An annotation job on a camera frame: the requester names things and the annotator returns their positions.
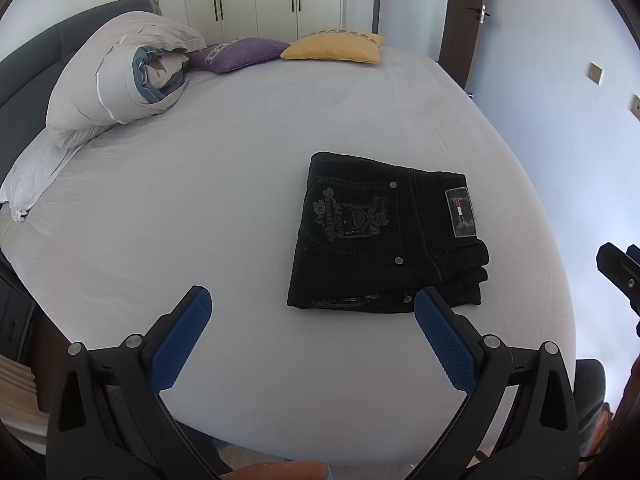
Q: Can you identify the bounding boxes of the bed with light sheet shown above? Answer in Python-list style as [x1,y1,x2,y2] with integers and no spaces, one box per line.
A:
[0,0,576,466]

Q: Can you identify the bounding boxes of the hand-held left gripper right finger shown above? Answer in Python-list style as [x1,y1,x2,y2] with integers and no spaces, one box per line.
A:
[400,286,581,480]

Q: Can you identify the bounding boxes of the black denim pants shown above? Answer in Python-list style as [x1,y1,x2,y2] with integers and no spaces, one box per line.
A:
[286,151,489,314]

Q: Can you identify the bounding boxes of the beige ribbed object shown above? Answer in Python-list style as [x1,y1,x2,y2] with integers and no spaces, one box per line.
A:
[0,354,49,447]

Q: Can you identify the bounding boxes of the white pillow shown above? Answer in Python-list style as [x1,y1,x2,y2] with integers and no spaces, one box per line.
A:
[0,132,83,222]

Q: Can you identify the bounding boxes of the dark nightstand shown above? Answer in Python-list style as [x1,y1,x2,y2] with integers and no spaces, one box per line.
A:
[0,260,37,367]

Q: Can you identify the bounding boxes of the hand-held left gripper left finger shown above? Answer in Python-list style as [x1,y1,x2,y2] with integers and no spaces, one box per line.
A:
[45,285,236,480]

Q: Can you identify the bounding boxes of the grey upholstered headboard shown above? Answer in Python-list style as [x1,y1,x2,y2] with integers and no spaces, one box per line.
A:
[0,0,163,186]

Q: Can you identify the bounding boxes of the yellow pillow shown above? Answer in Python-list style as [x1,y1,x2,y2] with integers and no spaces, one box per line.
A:
[280,29,386,65]

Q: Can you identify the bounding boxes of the purple pillow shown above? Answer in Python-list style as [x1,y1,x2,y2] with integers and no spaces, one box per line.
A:
[189,36,291,74]

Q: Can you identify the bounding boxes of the folded grey white duvet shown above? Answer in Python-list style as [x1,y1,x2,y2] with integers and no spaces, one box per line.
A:
[45,11,208,150]

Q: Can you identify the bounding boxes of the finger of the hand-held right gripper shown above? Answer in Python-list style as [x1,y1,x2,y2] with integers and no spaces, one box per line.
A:
[596,242,640,318]

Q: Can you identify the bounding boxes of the dark brown door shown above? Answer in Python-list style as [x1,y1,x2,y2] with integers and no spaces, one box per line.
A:
[439,0,497,93]

